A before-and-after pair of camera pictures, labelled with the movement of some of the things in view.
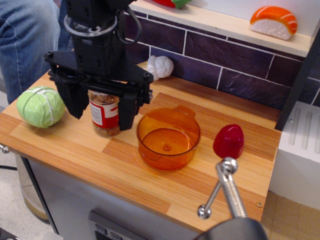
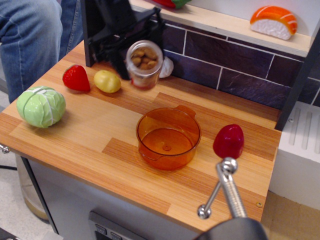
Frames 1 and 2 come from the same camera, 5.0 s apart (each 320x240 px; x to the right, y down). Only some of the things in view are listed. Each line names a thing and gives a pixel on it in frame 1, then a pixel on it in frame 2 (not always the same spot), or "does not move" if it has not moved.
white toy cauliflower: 160,67 does not move
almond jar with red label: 104,110 → 144,59
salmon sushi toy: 274,22 does not move
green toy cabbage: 41,107 does not move
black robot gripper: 100,62 → 148,26
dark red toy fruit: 228,141 does not move
